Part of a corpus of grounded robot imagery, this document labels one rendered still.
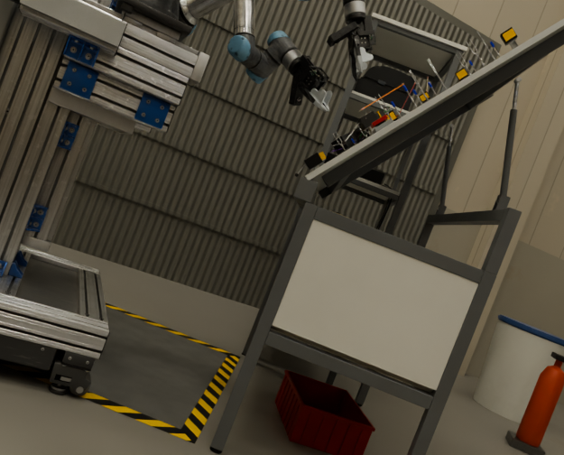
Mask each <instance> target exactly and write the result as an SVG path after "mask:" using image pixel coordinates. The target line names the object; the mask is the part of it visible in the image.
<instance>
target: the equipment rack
mask: <svg viewBox="0 0 564 455"><path fill-rule="evenodd" d="M372 25H373V30H374V34H375V41H376V45H372V48H373V50H372V52H367V53H369V54H372V55H373V56H374V58H373V60H376V61H378V62H381V63H383V64H385V65H388V66H391V67H393V68H396V69H398V70H402V71H405V72H407V73H410V72H409V70H411V72H412V73H413V75H414V76H417V77H420V78H422V79H427V77H428V76H429V78H428V79H427V80H428V81H431V85H432V87H433V89H434V90H435V89H436V87H437V85H438V83H439V78H438V77H437V75H436V74H435V73H434V71H433V69H432V68H431V66H430V65H431V64H430V65H429V63H428V62H427V60H428V59H430V62H431V63H432V65H433V66H434V68H435V70H436V71H437V73H438V74H439V77H440V78H441V79H442V78H443V77H444V76H445V75H446V74H447V76H446V78H445V80H444V82H443V83H444V85H445V86H446V88H447V89H448V88H450V85H451V83H452V80H453V78H454V76H455V73H456V71H457V69H458V64H459V63H460V61H459V60H458V58H457V56H458V57H459V59H460V60H461V58H462V57H461V55H462V56H463V55H464V53H465V52H466V51H467V47H466V46H463V45H460V44H458V43H455V42H452V41H449V40H446V39H444V38H441V37H439V36H436V35H434V34H431V33H428V32H424V31H422V30H420V29H417V28H414V27H411V26H409V25H407V24H404V23H400V22H397V21H395V20H393V19H390V18H388V17H385V16H382V15H380V14H376V13H373V14H372ZM459 53H461V55H460V54H459ZM456 54H457V56H456ZM355 84H356V81H355V80H354V78H353V77H352V73H351V76H350V78H349V81H348V83H347V86H346V89H345V92H344V94H343V97H342V98H341V101H340V103H339V106H338V108H337V113H336V114H335V117H334V119H333V122H332V124H331V127H330V129H329V131H328V135H327V138H326V140H325V143H324V144H323V147H322V150H321V152H323V153H324V154H325V156H326V157H327V155H328V153H330V150H331V147H332V144H331V143H332V142H334V141H335V136H337V134H336V132H338V129H339V127H340V125H341V122H342V120H343V118H345V119H347V120H350V121H352V122H355V123H357V121H358V119H359V118H361V117H362V116H365V115H366V113H367V114H368V113H370V112H369V110H370V111H371V112H372V111H374V113H376V112H377V111H379V110H381V107H380V105H381V106H382V107H385V105H384V104H386V106H388V107H390V108H391V110H393V111H394V113H395V114H396V115H397V117H398V118H400V116H398V113H397V111H396V110H395V108H394V107H393V106H392V105H390V104H387V103H383V101H380V100H378V101H379V103H380V105H379V104H378V102H377V101H376V99H375V98H372V97H369V96H366V95H363V94H361V93H358V92H355V91H354V87H355ZM374 101H376V102H374ZM373 102H374V103H373ZM371 103H373V104H372V105H370V106H369V107H366V106H368V105H369V104H371ZM363 107H366V108H365V109H364V110H361V109H362V108H363ZM359 110H361V111H359ZM358 111H359V112H358ZM365 112H366V113H365ZM357 124H358V123H357ZM333 134H334V135H335V136H334V135H333ZM430 136H431V134H430V135H428V136H426V137H424V138H423V139H421V141H420V144H419V146H418V149H417V151H416V154H415V155H414V158H413V160H412V163H411V167H410V169H409V171H408V174H407V176H406V179H405V181H404V184H403V186H402V189H401V192H398V191H396V189H397V186H398V183H399V181H400V178H401V177H402V173H403V170H404V168H405V165H406V163H407V161H408V159H409V156H410V153H411V149H412V147H413V145H411V146H410V147H409V149H408V151H407V153H406V154H405V156H404V159H403V161H402V165H401V167H400V170H399V172H398V174H397V177H396V180H395V182H394V185H393V189H392V190H391V189H388V188H386V187H384V186H382V185H379V184H376V183H374V182H371V181H368V180H365V179H363V178H360V177H359V178H357V179H355V180H354V181H351V182H350V183H349V184H347V185H346V186H344V187H342V188H341V189H343V190H347V191H350V192H352V193H355V194H357V195H359V196H362V197H364V198H367V199H370V200H373V201H375V202H378V203H381V204H383V205H385V204H384V202H385V200H388V199H389V198H390V199H392V202H391V205H390V206H392V205H395V206H394V209H393V213H392V215H391V217H390V219H389V222H388V224H387V227H386V229H385V231H384V232H385V233H388V234H390V235H391V234H392V233H393V230H394V227H395V225H396V222H397V220H398V217H399V216H400V213H401V211H402V207H403V204H404V202H405V200H406V197H407V195H408V192H409V190H410V187H411V184H412V182H413V179H414V177H415V174H416V172H417V170H418V168H419V165H420V162H421V158H422V156H423V154H424V152H425V149H426V147H427V144H428V142H429V140H430ZM348 186H349V187H348ZM353 188H354V189H353ZM369 194H370V195H369ZM389 202H390V200H389ZM389 202H388V205H389ZM388 205H387V208H388ZM387 208H386V209H387ZM385 211H386V210H385ZM301 212H302V209H301V208H299V209H298V212H297V214H296V217H295V219H294V221H293V223H292V226H291V230H290V233H289V235H288V237H287V239H286V242H285V245H284V247H283V250H282V253H281V255H280V258H279V260H278V263H277V265H276V267H275V270H274V272H273V276H272V279H271V281H270V283H269V286H268V288H267V291H266V293H265V296H264V299H263V302H262V304H261V307H260V309H259V311H258V313H257V316H256V318H255V321H254V325H253V327H252V329H251V332H250V334H249V337H248V339H247V342H246V344H245V348H244V350H243V352H242V355H244V356H245V355H246V352H247V350H248V348H249V346H250V343H251V341H252V338H253V335H254V332H255V330H256V327H257V325H258V322H259V320H260V318H261V315H262V313H263V310H264V306H265V304H266V302H267V300H268V297H269V294H270V292H271V289H272V288H273V284H274V281H275V279H276V276H277V274H278V272H279V269H280V267H281V264H282V260H283V258H284V256H285V253H286V251H287V248H288V246H289V244H290V242H291V237H292V235H293V232H294V230H295V228H296V226H297V223H298V221H299V218H300V214H301ZM336 375H337V373H336V372H333V371H331V370H330V371H329V373H328V377H327V380H326V382H325V383H326V384H329V385H333V383H334V380H335V378H336Z"/></svg>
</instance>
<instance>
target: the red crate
mask: <svg viewBox="0 0 564 455"><path fill-rule="evenodd" d="M284 373H285V375H284V378H283V380H282V384H281V386H280V389H279V391H278V394H277V395H276V398H275V403H276V406H277V408H278V411H279V414H280V416H281V418H282V423H283V425H284V428H285V431H286V432H287V435H288V438H289V440H290V441H293V442H296V443H299V444H301V445H304V446H308V447H311V448H313V449H316V450H321V451H324V452H326V453H330V454H333V455H363V454H364V452H365V448H366V445H367V443H368V441H369V439H370V436H371V433H372V432H374V430H375V427H374V426H373V425H372V424H371V423H370V421H369V420H368V418H367V417H366V416H365V414H364V413H363V411H362V410H361V409H360V407H359V406H358V404H357V403H356V401H355V400H354V399H353V397H352V396H351V395H350V393H349V392H348V391H347V390H345V389H342V388H339V387H336V386H333V385H329V384H326V383H323V382H320V381H318V380H315V379H313V378H310V377H307V376H303V375H300V374H297V373H294V372H291V371H289V370H286V369H285V371H284Z"/></svg>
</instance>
